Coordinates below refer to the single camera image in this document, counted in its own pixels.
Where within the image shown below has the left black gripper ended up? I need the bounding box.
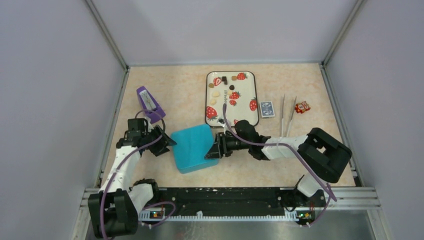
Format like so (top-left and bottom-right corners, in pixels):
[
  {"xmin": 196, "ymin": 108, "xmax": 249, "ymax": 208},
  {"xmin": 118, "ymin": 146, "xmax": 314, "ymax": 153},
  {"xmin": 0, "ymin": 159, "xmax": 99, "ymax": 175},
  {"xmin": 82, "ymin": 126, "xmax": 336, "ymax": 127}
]
[{"xmin": 142, "ymin": 124, "xmax": 177, "ymax": 156}]

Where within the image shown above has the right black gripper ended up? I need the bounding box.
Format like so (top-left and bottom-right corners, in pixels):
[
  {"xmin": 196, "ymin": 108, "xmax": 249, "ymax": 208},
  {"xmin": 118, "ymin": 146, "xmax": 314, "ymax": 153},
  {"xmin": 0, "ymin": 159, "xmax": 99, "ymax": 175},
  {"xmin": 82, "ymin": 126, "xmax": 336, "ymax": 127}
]
[{"xmin": 205, "ymin": 131, "xmax": 251, "ymax": 160}]

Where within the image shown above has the teal box lid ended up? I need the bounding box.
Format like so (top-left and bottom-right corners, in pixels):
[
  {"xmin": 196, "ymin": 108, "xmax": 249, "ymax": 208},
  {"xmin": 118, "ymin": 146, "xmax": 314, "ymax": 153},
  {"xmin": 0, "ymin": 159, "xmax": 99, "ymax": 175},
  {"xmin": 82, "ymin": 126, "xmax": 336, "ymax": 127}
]
[{"xmin": 170, "ymin": 124, "xmax": 214, "ymax": 163}]

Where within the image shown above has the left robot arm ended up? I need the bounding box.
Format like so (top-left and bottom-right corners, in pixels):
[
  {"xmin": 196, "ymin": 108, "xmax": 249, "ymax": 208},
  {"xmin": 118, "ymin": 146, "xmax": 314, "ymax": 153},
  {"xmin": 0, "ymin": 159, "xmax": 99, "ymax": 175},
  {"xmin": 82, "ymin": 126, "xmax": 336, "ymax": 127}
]
[{"xmin": 87, "ymin": 118, "xmax": 177, "ymax": 240}]

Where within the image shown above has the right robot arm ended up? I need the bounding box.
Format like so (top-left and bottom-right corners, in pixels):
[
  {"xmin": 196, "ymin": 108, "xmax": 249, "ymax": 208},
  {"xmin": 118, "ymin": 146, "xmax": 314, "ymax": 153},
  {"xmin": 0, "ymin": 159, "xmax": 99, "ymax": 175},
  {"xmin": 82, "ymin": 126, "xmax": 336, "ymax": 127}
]
[{"xmin": 204, "ymin": 120, "xmax": 353, "ymax": 206}]

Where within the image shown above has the teal chocolate box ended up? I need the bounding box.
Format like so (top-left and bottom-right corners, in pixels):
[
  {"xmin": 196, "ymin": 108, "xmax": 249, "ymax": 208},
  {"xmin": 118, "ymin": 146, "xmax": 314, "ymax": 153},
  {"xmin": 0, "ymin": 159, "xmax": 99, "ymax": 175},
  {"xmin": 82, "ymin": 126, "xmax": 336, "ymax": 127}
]
[{"xmin": 175, "ymin": 158, "xmax": 219, "ymax": 174}]

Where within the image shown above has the dark square chocolate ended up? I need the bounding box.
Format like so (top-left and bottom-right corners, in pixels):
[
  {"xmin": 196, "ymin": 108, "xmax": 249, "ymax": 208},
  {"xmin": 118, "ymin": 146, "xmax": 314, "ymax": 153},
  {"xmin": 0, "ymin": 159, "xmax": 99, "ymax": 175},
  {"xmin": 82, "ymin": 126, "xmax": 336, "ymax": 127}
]
[{"xmin": 222, "ymin": 76, "xmax": 228, "ymax": 85}]

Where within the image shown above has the purple metronome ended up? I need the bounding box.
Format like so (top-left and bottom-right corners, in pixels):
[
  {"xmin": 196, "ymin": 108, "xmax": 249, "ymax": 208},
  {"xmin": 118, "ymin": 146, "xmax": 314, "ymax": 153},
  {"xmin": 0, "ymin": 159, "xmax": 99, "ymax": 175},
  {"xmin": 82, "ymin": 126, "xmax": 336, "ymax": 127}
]
[{"xmin": 136, "ymin": 86, "xmax": 166, "ymax": 124}]

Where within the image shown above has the strawberry pattern white tray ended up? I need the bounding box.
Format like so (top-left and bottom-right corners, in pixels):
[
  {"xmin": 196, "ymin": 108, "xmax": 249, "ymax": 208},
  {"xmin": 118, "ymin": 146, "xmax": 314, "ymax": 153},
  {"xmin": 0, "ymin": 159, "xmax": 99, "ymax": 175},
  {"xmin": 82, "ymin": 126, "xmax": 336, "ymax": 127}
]
[{"xmin": 204, "ymin": 71, "xmax": 260, "ymax": 128}]

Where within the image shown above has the blue playing card deck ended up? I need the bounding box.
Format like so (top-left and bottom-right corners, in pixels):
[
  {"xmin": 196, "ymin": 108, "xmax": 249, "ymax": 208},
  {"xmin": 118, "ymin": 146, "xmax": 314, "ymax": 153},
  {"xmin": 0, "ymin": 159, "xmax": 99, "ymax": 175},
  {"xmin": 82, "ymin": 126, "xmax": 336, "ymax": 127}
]
[{"xmin": 259, "ymin": 101, "xmax": 275, "ymax": 119}]

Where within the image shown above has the red owl toy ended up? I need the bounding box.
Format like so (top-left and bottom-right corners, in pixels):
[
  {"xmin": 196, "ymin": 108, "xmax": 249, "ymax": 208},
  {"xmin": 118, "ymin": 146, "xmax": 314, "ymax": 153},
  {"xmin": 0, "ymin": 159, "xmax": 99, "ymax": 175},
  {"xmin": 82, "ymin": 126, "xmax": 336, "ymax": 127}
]
[{"xmin": 294, "ymin": 101, "xmax": 311, "ymax": 114}]

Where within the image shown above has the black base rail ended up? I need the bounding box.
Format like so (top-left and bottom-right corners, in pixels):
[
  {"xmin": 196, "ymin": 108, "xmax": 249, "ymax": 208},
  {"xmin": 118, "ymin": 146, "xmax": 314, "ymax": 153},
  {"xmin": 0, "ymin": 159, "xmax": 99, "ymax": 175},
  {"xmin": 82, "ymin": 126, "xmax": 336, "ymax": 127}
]
[{"xmin": 146, "ymin": 187, "xmax": 326, "ymax": 218}]

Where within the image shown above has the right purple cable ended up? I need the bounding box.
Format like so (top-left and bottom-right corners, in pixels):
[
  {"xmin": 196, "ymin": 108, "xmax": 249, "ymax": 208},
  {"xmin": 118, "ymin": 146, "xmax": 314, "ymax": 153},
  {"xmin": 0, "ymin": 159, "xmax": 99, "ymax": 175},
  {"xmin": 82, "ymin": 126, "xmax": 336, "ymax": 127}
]
[{"xmin": 221, "ymin": 103, "xmax": 338, "ymax": 228}]

